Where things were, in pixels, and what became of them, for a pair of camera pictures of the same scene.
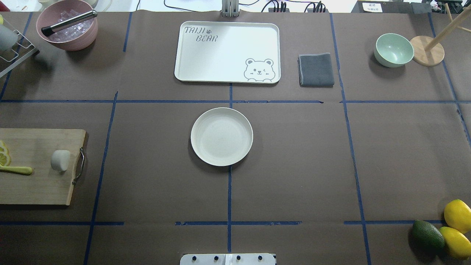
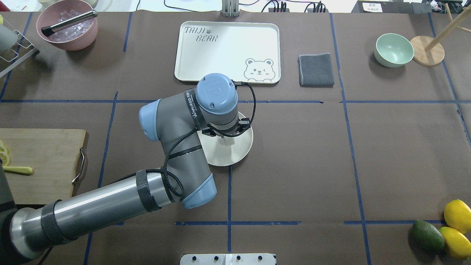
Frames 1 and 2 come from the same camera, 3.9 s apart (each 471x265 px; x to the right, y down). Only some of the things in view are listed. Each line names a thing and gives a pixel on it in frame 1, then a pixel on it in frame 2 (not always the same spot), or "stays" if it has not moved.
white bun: [60, 159] to [229, 141]
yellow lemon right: [458, 243] stays
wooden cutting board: [33, 148] stays
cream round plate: [222, 136] stays
